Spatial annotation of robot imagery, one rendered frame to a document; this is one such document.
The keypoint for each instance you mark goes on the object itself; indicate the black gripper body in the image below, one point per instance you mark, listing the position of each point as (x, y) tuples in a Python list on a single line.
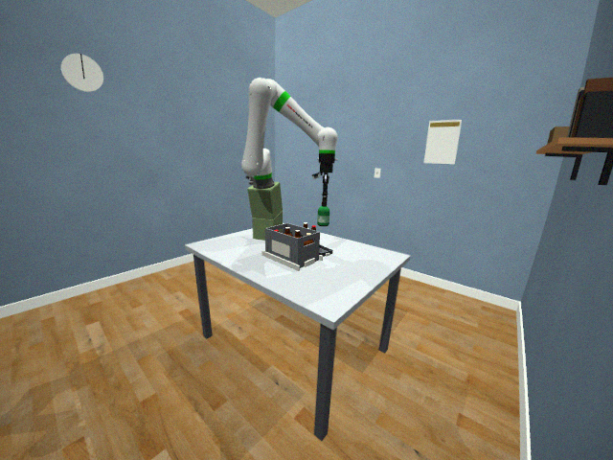
[(326, 168)]

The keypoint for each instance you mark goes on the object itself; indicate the green bottle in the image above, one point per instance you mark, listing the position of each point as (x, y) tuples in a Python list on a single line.
[(323, 216)]

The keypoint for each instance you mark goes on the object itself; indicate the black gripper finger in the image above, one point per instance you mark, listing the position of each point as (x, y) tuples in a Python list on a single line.
[(325, 188)]

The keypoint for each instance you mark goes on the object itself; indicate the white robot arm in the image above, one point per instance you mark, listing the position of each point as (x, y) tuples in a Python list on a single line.
[(256, 160)]

